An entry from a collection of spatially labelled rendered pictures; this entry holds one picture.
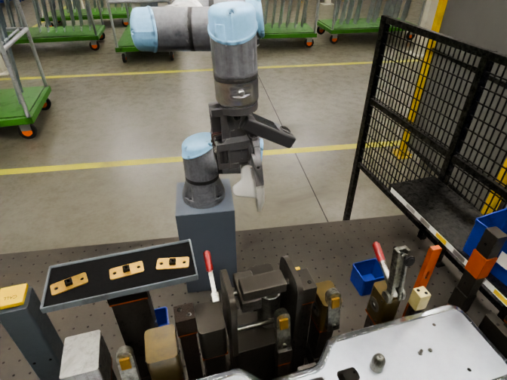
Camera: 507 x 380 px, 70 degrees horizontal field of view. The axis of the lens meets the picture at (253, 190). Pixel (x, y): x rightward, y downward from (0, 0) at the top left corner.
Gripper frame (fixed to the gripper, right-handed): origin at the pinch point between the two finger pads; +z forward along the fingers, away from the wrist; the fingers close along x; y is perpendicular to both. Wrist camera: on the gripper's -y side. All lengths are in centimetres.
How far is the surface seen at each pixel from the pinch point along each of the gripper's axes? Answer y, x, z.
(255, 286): 1.8, 5.1, 24.4
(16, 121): 172, -338, 111
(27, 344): 61, -6, 41
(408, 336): -37, 17, 45
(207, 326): 14.7, 5.8, 34.7
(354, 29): -362, -628, 130
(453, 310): -54, 13, 45
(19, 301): 57, -6, 25
